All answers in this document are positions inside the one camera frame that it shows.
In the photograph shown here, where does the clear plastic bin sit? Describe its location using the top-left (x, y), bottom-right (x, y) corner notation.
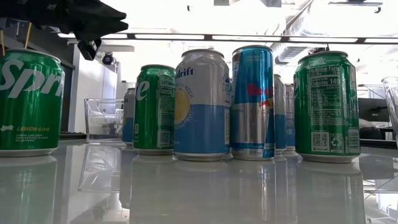
top-left (83, 98), bottom-right (124, 144)
top-left (381, 76), bottom-right (398, 147)

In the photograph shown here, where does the black computer monitor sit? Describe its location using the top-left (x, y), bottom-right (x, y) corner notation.
top-left (358, 98), bottom-right (391, 123)

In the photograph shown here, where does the green Sprite soda can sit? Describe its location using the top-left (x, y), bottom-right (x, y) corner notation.
top-left (0, 48), bottom-right (65, 157)
top-left (132, 64), bottom-right (176, 156)
top-left (293, 50), bottom-right (361, 164)

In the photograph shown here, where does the long ceiling light fixture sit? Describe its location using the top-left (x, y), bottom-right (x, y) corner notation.
top-left (57, 32), bottom-right (398, 44)

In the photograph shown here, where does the white blue Spindrift can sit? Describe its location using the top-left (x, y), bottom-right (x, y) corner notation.
top-left (123, 88), bottom-right (136, 146)
top-left (273, 73), bottom-right (287, 153)
top-left (284, 83), bottom-right (296, 152)
top-left (173, 49), bottom-right (233, 162)

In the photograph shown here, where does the blue silver Red Bull can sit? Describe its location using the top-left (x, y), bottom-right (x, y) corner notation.
top-left (230, 45), bottom-right (276, 161)

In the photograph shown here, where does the black ceiling spotlight cluster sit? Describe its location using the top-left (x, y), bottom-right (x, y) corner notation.
top-left (307, 44), bottom-right (330, 55)

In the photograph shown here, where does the black aluminium table frame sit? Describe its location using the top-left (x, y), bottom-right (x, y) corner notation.
top-left (59, 132), bottom-right (398, 149)

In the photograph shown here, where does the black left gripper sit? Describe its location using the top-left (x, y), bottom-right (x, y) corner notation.
top-left (0, 0), bottom-right (129, 41)

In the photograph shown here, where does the thin yellow cord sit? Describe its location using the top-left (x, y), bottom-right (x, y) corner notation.
top-left (0, 22), bottom-right (33, 57)

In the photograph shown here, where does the silver ceiling air duct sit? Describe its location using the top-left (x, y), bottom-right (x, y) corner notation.
top-left (275, 46), bottom-right (308, 65)

